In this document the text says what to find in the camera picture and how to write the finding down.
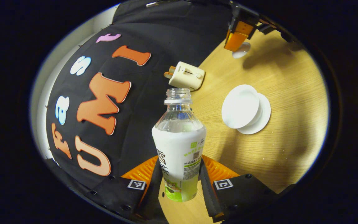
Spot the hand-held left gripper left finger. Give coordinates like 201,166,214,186
84,156,169,223

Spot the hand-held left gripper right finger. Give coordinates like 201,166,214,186
199,155,279,223

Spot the clear green-label water bottle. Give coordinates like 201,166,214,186
152,88,207,203

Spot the white teacup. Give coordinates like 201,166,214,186
222,84,260,129

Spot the cream toaster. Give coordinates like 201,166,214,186
168,61,206,91

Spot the toast slice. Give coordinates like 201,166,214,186
163,66,176,79

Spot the white saucer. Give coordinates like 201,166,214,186
236,93,272,135

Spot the black backdrop cloth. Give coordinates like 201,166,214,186
45,0,238,193

